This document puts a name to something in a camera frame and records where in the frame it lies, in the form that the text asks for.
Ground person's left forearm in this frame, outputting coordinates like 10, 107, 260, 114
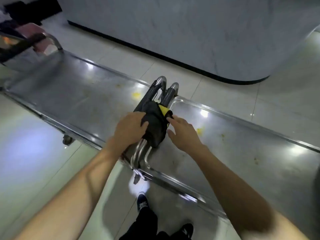
14, 144, 130, 240

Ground grey and yellow cleaning cloth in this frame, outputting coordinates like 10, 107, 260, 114
134, 101, 174, 149

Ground person's left hand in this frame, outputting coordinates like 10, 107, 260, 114
108, 112, 149, 160

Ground dark blue sneaker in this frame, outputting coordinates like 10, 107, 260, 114
180, 223, 194, 240
137, 192, 149, 213

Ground white marble counter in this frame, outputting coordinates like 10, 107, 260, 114
56, 0, 320, 85

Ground black furniture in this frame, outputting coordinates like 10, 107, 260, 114
4, 0, 63, 26

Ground person's right hand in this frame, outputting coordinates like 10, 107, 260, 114
167, 117, 205, 157

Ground stainless steel service cart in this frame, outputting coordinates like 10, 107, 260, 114
0, 49, 157, 173

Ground black trousers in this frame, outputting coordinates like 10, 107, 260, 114
119, 207, 193, 240

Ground person's right forearm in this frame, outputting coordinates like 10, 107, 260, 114
186, 146, 310, 240

